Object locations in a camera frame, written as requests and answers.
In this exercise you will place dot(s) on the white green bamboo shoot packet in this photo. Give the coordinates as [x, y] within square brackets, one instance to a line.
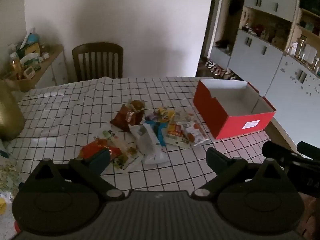
[110, 135]

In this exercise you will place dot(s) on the yellow box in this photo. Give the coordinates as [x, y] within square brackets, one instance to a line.
[31, 48]

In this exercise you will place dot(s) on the row of glass bottles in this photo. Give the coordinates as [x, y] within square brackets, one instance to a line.
[305, 51]

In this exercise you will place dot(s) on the round pastry in clear wrapper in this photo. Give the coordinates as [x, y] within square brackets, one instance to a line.
[137, 105]

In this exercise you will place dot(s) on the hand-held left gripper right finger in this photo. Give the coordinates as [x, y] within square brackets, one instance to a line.
[215, 158]

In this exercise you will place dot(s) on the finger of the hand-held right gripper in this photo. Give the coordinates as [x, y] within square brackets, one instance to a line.
[310, 150]
[275, 150]

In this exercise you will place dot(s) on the white wall cabinet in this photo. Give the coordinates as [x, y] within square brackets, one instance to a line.
[255, 55]

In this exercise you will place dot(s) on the red orange snack packet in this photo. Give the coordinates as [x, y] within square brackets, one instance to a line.
[92, 150]

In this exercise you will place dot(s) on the purple candy wrapper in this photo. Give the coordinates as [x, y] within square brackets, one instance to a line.
[152, 117]

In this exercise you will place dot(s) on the blue and white snack packet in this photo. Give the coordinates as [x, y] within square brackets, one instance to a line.
[157, 130]

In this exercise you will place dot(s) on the gold round container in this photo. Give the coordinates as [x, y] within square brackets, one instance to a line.
[8, 112]

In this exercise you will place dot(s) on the yellow candy packet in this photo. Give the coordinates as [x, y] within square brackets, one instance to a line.
[165, 113]

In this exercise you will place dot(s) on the row of shoes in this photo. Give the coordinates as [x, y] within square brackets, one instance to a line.
[220, 70]

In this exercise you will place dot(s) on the wooden side cabinet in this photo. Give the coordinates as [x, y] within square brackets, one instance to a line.
[57, 67]

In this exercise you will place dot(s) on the floral printed cloth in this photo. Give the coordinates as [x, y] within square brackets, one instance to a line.
[7, 175]

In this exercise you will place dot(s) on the orange label snack packet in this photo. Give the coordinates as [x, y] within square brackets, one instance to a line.
[175, 135]

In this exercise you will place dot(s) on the red cardboard box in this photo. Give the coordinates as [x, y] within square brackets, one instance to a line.
[225, 120]

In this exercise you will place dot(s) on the brown cookie packet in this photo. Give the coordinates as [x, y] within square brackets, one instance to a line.
[123, 118]

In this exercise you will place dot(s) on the dark wooden chair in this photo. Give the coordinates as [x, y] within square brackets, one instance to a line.
[97, 62]

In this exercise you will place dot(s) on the red sausage packet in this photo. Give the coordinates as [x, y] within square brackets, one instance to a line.
[193, 132]

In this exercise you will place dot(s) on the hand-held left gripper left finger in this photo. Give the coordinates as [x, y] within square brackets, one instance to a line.
[101, 158]

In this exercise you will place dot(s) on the white grey snack packet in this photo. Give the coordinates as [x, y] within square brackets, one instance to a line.
[150, 147]

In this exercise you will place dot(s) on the clear bottle with amber liquid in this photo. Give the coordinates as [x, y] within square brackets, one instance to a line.
[15, 63]

